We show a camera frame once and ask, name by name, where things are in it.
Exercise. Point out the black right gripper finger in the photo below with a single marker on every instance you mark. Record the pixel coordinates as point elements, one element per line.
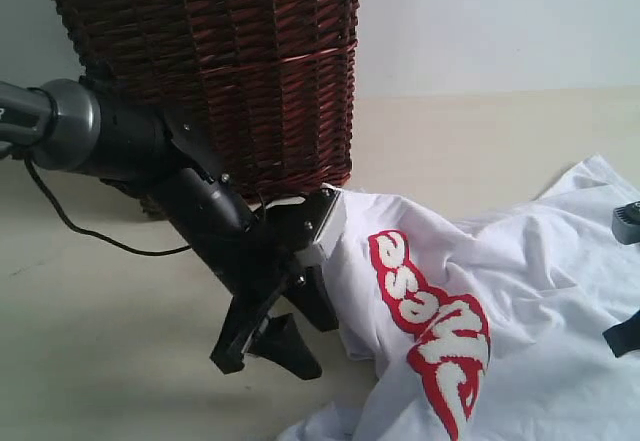
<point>624,337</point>

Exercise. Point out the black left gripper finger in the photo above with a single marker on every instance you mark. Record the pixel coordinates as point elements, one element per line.
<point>280,342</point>
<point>309,295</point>

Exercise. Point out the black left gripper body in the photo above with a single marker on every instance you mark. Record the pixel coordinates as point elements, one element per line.
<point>261,267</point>

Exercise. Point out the white t-shirt with red print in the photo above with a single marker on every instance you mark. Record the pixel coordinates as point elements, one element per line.
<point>488,328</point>

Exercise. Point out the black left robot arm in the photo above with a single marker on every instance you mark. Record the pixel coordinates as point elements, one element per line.
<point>144,152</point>

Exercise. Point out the dark brown wicker basket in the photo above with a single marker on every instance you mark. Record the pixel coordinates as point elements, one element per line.
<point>271,83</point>

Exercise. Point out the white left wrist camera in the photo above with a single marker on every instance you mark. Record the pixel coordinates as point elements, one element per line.
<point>327,231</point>

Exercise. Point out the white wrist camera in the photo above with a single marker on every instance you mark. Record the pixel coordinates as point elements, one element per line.
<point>327,231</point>
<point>626,224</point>

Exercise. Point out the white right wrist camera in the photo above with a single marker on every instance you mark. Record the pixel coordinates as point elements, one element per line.
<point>626,224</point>

